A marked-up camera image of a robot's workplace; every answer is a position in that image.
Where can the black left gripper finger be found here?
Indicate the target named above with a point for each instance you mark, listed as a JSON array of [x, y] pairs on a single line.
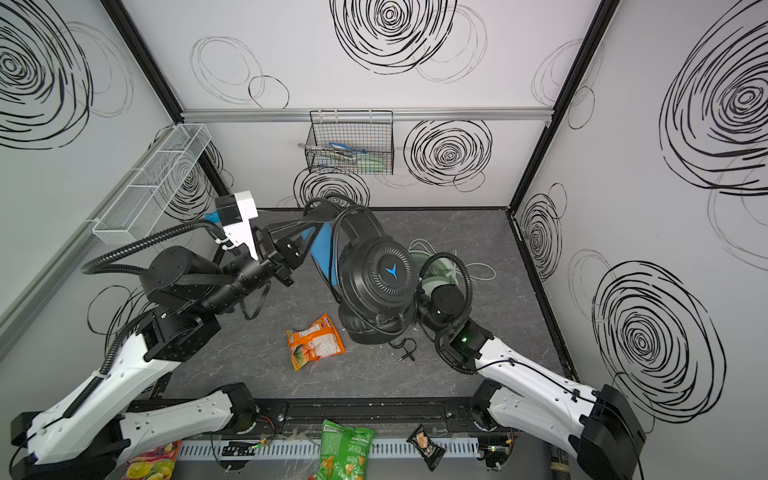
[[311, 244], [302, 228]]

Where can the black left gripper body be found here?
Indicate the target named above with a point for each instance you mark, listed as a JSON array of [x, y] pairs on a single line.
[[271, 257]]

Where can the black gaming headphones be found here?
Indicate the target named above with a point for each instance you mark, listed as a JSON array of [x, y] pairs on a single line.
[[372, 276]]

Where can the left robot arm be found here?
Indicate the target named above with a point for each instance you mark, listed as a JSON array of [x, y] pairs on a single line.
[[93, 429]]

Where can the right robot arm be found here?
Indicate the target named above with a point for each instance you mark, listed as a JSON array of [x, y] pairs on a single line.
[[596, 426]]

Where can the mint green headphones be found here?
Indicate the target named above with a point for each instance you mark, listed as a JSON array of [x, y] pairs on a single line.
[[444, 271]]

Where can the orange snack packet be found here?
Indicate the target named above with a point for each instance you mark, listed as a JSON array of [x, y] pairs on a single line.
[[318, 341]]

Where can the blue item in basket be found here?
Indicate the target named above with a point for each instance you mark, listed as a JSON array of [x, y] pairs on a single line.
[[343, 148]]

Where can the green chips bag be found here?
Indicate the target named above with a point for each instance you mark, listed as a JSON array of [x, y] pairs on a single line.
[[344, 452]]

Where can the Fox's fruits candy bag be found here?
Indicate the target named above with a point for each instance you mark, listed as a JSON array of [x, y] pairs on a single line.
[[156, 464]]

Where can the small dark snack packet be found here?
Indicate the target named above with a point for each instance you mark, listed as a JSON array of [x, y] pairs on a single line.
[[431, 453]]

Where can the dark bottle at edge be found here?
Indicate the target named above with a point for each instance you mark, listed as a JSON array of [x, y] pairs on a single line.
[[559, 464]]

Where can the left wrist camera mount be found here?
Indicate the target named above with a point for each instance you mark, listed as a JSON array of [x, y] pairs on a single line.
[[234, 214]]

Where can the black wire basket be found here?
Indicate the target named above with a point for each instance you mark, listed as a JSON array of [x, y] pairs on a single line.
[[362, 129]]

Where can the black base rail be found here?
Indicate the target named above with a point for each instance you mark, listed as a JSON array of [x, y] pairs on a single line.
[[443, 417]]

